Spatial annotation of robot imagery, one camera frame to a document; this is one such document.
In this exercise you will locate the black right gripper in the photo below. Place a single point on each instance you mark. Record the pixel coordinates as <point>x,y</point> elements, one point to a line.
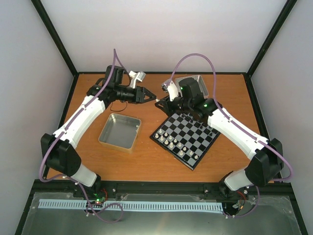
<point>167,109</point>

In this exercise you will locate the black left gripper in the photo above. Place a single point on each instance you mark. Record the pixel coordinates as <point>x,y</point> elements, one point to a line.
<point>140,94</point>

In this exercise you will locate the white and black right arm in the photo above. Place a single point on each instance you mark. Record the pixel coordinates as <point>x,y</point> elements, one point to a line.
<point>264,155</point>

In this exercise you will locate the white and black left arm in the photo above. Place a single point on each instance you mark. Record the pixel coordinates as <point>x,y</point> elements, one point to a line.
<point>59,149</point>

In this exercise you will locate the black and silver chessboard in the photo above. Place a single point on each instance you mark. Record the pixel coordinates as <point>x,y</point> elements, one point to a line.
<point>189,140</point>

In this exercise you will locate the silver square tin lid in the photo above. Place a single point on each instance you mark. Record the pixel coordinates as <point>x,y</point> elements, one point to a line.
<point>200,81</point>

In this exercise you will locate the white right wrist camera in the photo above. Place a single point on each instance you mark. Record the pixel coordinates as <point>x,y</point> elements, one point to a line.
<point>171,88</point>

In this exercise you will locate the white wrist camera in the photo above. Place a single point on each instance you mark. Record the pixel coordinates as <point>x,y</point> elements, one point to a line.
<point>136,77</point>
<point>171,88</point>

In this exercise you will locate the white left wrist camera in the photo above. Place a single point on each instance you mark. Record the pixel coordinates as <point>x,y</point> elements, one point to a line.
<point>136,77</point>

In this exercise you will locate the light blue cable duct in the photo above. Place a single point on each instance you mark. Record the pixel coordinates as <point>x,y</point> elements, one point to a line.
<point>136,206</point>

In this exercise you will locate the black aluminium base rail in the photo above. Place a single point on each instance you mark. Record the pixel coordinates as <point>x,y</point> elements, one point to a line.
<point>114,189</point>

